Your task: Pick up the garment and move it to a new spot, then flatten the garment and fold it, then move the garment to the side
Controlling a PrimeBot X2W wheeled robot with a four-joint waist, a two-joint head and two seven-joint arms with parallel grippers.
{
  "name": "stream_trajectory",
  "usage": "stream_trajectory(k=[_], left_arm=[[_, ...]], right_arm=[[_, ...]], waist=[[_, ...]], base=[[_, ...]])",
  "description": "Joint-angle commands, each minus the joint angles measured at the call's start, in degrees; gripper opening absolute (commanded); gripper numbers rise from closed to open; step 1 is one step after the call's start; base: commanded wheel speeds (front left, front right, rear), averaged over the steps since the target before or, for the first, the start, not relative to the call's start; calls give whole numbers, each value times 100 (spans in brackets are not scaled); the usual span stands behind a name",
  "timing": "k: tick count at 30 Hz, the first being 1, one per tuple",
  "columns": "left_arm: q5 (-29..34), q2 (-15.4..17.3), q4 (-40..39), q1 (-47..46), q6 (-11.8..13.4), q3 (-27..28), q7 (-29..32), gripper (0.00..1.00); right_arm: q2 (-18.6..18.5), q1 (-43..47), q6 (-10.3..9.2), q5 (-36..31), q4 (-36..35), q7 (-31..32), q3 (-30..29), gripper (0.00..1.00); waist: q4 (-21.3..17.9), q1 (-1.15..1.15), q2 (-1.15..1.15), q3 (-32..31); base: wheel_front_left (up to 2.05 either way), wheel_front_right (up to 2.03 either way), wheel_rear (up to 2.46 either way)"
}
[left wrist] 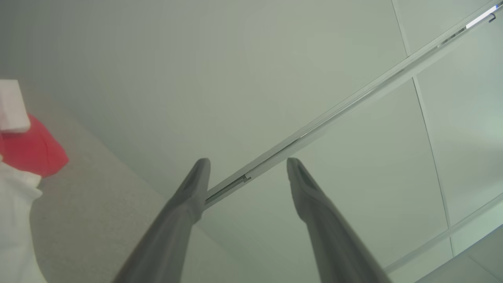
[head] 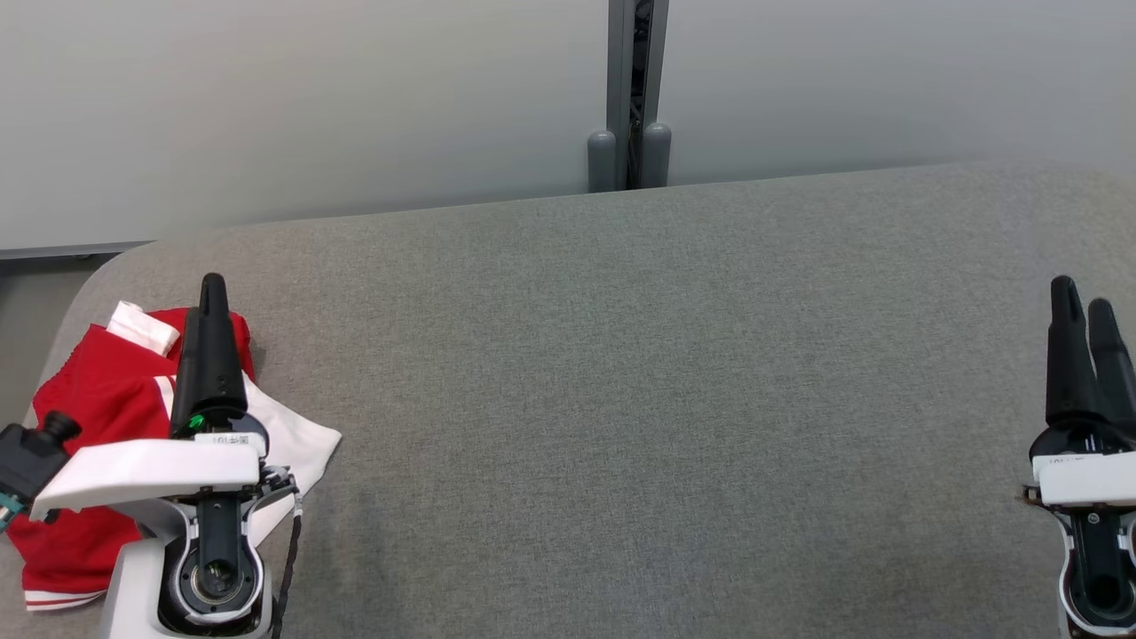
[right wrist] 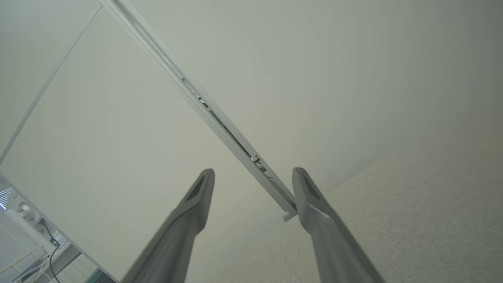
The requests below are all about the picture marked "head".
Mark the red shorts with white stripe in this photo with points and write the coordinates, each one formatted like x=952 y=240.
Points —
x=62 y=559

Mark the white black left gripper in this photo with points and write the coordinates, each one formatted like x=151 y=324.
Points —
x=142 y=470

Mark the red white jersey shirt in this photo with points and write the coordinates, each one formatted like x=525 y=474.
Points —
x=115 y=382

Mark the grey metal partition post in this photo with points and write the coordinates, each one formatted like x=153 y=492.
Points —
x=621 y=106

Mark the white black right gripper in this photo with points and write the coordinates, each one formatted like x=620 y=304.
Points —
x=1087 y=479

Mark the grey fabric sofa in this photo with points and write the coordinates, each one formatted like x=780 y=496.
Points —
x=621 y=399

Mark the grey partition base rail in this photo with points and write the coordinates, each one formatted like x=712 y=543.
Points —
x=71 y=249

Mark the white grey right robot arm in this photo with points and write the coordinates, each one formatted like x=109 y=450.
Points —
x=1100 y=568

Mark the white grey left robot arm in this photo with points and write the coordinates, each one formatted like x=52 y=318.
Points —
x=133 y=586

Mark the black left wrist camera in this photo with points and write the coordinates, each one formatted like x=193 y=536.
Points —
x=31 y=461

